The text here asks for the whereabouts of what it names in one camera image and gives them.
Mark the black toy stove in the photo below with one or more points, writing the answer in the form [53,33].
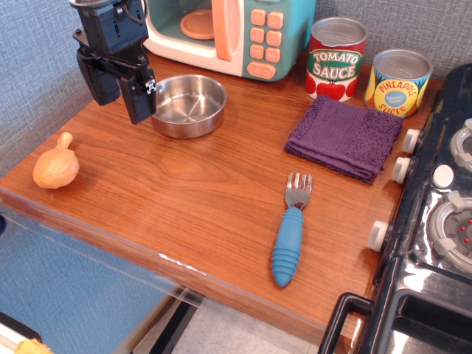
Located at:
[422,285]

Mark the pineapple slices can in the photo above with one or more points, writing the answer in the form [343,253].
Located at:
[397,82]

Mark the teal toy microwave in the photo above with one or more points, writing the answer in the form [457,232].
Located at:
[258,40]

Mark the blue handled metal fork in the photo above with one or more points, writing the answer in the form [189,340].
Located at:
[287,247]

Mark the small steel pot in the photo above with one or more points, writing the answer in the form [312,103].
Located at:
[189,106]

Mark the tomato sauce can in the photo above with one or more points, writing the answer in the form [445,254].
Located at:
[335,55]

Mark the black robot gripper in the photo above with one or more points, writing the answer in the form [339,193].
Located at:
[111,47]

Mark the orange toy drumstick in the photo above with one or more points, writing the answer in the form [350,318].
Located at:
[57,167]

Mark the folded purple cloth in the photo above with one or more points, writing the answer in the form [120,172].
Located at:
[350,140]

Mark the orange object bottom left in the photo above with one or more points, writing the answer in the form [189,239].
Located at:
[32,346]

